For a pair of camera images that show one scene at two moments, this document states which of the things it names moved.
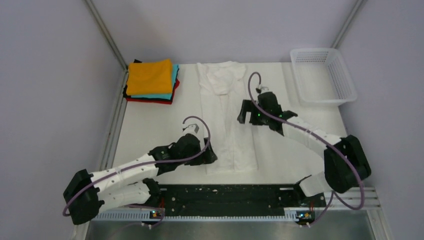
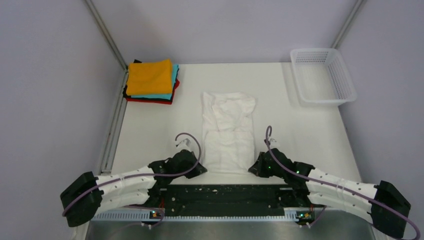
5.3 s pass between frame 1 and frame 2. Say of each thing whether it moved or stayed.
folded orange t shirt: stayed
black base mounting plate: stayed
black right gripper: moved
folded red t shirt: stayed
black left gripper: moved
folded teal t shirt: stayed
